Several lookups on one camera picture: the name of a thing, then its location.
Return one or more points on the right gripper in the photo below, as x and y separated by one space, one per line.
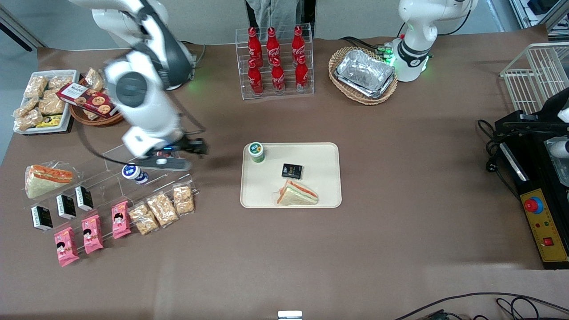
194 146

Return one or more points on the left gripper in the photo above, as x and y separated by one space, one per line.
552 107

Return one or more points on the green cap gum bottle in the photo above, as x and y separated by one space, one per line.
256 152

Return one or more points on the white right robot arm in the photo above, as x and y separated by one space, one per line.
146 102

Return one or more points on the blue cap gum bottle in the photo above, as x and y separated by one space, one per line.
134 173

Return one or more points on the cream plastic tray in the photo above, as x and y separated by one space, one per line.
266 189

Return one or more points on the aluminium foil tray stack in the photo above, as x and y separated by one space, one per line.
364 73

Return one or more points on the clear crispy snack pack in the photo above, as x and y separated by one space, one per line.
52 106
143 218
60 82
162 209
29 120
25 106
35 86
183 199
94 79

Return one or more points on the clear plastic container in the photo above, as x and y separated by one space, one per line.
555 173

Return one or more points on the red cola bottle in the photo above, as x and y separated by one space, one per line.
298 42
272 43
254 44
278 78
255 80

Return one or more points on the clear acrylic tiered shelf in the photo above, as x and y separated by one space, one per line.
104 186

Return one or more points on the small black box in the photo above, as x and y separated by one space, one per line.
66 206
41 218
84 198
292 171

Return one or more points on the pink snack pack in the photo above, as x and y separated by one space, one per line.
92 234
120 219
66 246

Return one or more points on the clear acrylic bottle rack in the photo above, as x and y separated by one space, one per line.
286 95

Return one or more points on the black machine yellow panel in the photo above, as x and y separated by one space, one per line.
544 231

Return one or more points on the wrapped triangle sandwich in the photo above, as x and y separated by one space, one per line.
297 195
46 180

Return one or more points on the red cookie box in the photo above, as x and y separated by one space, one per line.
86 98

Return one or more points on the brown wicker basket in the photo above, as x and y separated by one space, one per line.
80 116

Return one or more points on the white rectangular bin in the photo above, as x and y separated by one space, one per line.
71 106

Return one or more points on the red and white can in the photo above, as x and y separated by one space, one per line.
302 74

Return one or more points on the yellow snack pack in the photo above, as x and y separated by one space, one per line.
50 121

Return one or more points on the standing person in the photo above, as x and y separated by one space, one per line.
271 11

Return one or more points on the light wicker basket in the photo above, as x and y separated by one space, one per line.
340 86

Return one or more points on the small white device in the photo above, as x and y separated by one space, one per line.
290 315

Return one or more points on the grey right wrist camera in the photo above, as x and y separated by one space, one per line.
173 164

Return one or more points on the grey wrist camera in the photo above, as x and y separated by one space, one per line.
173 164
561 150

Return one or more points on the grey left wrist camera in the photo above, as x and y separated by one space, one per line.
561 150

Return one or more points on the aluminium frame rack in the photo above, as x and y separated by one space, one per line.
540 9

